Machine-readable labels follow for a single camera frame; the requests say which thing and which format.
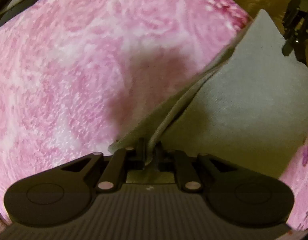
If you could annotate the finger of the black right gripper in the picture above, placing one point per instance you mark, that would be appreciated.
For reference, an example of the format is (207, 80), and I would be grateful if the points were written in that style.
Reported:
(287, 48)

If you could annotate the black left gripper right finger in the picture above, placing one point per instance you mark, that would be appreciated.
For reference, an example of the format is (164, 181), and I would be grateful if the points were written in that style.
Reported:
(159, 154)

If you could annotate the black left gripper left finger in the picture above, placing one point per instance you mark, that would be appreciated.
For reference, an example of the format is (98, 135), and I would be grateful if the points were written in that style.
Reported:
(141, 153)

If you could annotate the grey knit cloth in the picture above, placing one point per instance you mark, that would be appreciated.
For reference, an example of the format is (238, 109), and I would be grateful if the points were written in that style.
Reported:
(249, 106)

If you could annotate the pink rose blanket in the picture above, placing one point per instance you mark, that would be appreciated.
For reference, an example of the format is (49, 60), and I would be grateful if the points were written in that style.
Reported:
(78, 75)

